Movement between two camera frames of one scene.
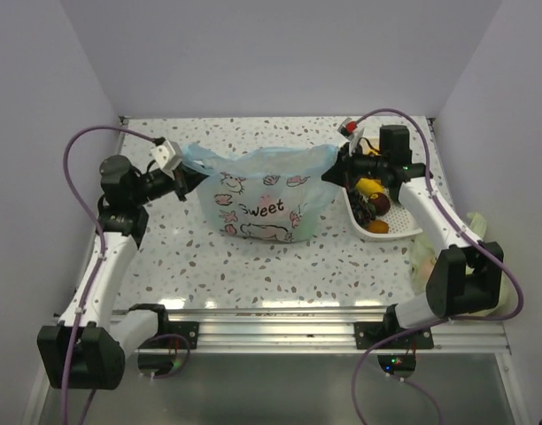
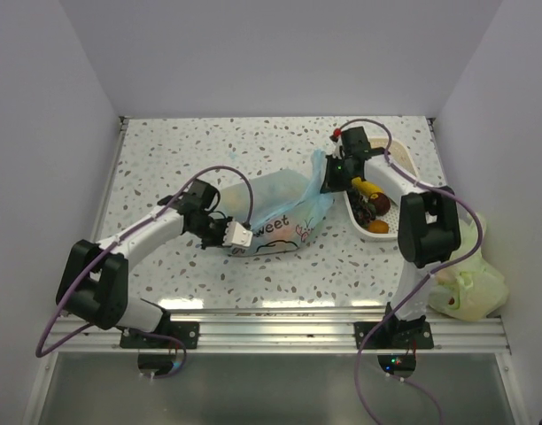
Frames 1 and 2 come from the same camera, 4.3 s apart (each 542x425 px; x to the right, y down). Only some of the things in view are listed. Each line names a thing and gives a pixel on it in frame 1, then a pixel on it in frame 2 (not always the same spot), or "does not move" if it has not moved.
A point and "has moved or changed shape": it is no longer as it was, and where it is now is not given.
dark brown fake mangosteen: [380, 203] does not move
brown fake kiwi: [378, 227] does not move
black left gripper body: [177, 184] to [212, 231]
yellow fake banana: [368, 187] does not move
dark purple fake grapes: [360, 207] does not move
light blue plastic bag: [270, 195] has moved or changed shape
